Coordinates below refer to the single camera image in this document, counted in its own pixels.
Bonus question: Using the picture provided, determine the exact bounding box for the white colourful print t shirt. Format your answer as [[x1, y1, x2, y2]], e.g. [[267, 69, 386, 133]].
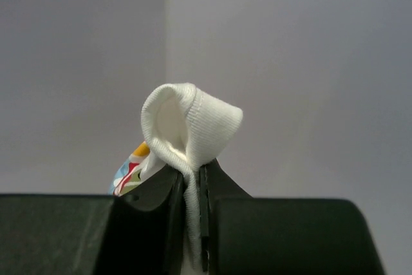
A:
[[108, 83, 243, 274]]

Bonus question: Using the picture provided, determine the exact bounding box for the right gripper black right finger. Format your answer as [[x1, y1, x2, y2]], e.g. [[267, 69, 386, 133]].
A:
[[199, 161, 384, 274]]

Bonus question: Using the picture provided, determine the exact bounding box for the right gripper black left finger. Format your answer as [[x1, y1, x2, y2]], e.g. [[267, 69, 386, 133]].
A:
[[1, 166, 184, 274]]

